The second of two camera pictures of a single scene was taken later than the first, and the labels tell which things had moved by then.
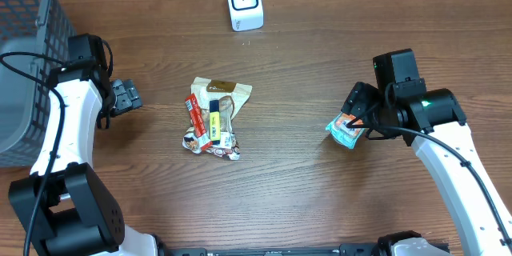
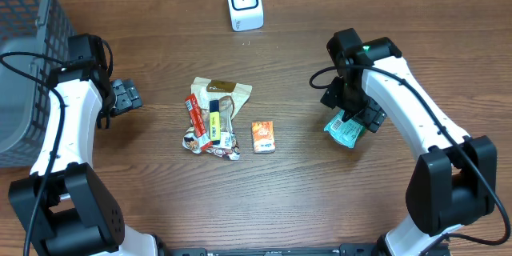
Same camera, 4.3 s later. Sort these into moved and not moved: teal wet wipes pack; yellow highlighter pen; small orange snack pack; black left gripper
Moved: small orange snack pack
Not moved: teal wet wipes pack; black left gripper; yellow highlighter pen
